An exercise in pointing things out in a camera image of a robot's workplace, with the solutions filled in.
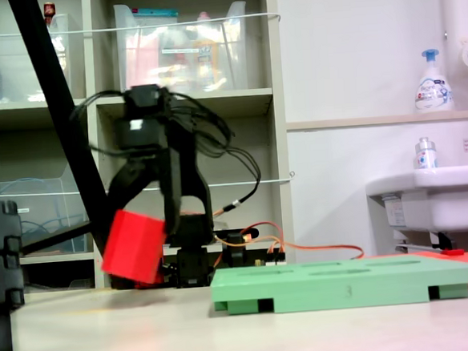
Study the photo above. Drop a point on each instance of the small red flat piece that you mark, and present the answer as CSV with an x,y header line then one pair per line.
x,y
453,252

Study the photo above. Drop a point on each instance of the red octagonal pillar block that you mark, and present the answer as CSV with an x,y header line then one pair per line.
x,y
134,246

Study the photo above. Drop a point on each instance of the white pump soap bottle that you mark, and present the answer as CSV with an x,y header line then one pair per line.
x,y
433,89

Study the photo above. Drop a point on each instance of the small clear sanitiser bottle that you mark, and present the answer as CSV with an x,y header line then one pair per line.
x,y
425,156

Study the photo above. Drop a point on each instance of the circuit board with connectors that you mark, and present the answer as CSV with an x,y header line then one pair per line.
x,y
278,257

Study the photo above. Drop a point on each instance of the red and black table clamp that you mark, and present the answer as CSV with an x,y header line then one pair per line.
x,y
239,251

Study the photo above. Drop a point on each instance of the large clear plastic bin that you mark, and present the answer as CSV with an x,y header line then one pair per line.
x,y
150,69

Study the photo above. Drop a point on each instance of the black tripod strut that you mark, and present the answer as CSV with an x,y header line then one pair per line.
x,y
57,238

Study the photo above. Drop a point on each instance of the clear plastic file box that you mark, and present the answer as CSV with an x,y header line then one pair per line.
x,y
39,205

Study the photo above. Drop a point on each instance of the green shape sorting board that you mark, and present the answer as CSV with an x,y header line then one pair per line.
x,y
326,293

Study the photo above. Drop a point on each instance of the beige shelf unit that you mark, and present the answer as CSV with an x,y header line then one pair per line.
x,y
253,100

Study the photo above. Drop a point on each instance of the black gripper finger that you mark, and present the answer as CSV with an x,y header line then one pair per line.
x,y
131,178
170,188

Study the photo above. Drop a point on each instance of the pink capped orange bottle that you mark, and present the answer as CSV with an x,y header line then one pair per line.
x,y
206,57

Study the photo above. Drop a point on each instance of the black tripod leg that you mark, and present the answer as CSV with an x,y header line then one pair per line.
x,y
66,135

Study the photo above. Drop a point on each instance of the teal edged flat package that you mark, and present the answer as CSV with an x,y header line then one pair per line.
x,y
154,11

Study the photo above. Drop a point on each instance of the white ceramic sink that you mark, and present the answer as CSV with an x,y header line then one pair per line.
x,y
440,201

